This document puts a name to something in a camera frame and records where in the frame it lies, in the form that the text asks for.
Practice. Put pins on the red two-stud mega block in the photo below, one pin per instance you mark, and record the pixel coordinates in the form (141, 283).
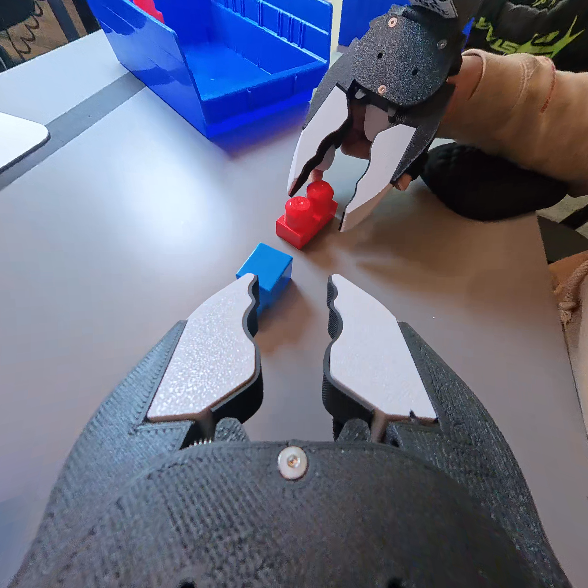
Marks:
(303, 225)

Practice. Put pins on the white document stand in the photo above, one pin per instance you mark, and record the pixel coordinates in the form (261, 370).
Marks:
(18, 138)

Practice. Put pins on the blue mega block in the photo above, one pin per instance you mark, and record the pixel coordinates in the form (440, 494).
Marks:
(268, 266)

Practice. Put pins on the person's right forearm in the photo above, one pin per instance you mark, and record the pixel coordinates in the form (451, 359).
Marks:
(514, 115)

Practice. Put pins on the black armrest pad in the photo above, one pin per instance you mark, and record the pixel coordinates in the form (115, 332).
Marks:
(487, 188)

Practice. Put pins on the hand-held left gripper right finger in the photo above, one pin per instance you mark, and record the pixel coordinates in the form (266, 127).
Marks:
(372, 363)

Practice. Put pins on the black garment green print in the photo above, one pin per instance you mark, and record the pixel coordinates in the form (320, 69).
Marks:
(528, 27)

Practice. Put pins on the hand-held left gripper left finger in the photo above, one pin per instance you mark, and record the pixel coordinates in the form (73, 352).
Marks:
(211, 363)

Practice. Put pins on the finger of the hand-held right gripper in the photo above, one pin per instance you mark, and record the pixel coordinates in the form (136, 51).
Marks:
(317, 133)
(386, 165)

